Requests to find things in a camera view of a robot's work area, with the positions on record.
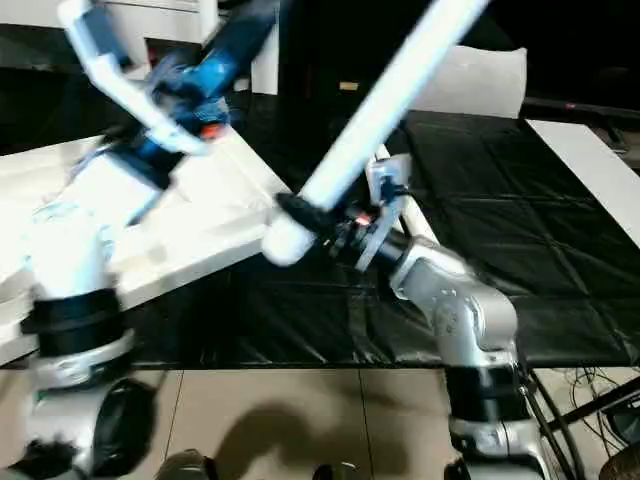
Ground grey robot foot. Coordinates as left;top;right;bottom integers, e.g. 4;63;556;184
155;450;216;480
318;462;371;480

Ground white plastic table leg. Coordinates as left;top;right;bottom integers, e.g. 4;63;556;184
375;145;441;246
262;0;491;267

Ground grey right robot foot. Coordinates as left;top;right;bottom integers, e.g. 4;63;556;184
318;462;371;480

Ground black work mat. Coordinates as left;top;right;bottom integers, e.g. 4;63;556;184
0;60;640;371

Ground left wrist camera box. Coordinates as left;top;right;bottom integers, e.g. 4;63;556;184
58;0;211;156

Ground grey left robot foot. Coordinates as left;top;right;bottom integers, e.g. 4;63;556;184
155;450;216;480

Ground white plastic bag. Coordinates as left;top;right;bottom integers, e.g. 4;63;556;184
415;45;529;119

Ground white cabinet with glass doors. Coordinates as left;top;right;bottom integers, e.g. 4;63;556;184
0;0;283;96

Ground flat white board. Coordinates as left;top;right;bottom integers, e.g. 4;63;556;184
527;118;640;246

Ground black floor cables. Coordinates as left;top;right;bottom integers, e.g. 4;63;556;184
520;365;640;480

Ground white plastic table top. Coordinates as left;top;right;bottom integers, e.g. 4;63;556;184
0;125;301;366

